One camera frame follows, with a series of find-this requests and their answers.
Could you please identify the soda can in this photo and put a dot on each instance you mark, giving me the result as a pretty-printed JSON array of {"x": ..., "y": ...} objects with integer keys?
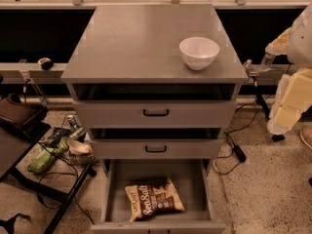
[{"x": 71, "y": 121}]

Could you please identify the black computer mouse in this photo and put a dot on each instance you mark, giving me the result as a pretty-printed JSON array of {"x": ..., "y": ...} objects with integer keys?
[{"x": 45, "y": 63}]

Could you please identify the tan shoe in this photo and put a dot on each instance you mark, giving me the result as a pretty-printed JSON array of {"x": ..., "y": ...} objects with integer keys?
[{"x": 306, "y": 136}]

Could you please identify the white ceramic bowl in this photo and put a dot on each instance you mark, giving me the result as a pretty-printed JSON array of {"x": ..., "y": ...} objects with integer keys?
[{"x": 198, "y": 52}]

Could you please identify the middle grey drawer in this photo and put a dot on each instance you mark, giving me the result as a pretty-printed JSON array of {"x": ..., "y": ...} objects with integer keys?
[{"x": 149, "y": 144}]

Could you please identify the black power adapter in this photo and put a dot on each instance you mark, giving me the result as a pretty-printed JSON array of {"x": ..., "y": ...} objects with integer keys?
[{"x": 239, "y": 153}]

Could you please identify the grey drawer cabinet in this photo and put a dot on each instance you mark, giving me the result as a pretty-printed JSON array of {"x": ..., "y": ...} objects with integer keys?
[{"x": 139, "y": 44}]

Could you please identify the dark side table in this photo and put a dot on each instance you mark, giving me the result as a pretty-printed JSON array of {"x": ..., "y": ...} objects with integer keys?
[{"x": 22, "y": 124}]

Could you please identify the brown sea salt chip bag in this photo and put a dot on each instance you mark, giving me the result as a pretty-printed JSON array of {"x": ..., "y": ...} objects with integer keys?
[{"x": 147, "y": 200}]

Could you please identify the green chip bag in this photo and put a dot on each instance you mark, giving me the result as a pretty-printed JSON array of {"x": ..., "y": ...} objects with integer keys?
[{"x": 50, "y": 152}]

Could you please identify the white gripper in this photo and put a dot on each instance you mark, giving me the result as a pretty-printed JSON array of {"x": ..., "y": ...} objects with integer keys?
[{"x": 301, "y": 43}]

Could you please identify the small white bowl on floor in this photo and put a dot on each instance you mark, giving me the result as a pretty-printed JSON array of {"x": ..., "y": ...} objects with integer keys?
[{"x": 78, "y": 148}]

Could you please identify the clear plastic water bottle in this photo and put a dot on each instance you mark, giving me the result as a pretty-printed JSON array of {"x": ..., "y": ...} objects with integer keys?
[{"x": 266, "y": 62}]

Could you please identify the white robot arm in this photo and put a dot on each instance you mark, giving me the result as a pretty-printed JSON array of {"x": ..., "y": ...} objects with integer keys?
[{"x": 296, "y": 41}]

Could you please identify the black tripod stand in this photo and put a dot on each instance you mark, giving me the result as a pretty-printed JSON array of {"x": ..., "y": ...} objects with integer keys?
[{"x": 261, "y": 101}]

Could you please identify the bottom grey drawer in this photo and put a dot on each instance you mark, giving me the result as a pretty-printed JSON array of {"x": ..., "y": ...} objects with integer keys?
[{"x": 190, "y": 180}]

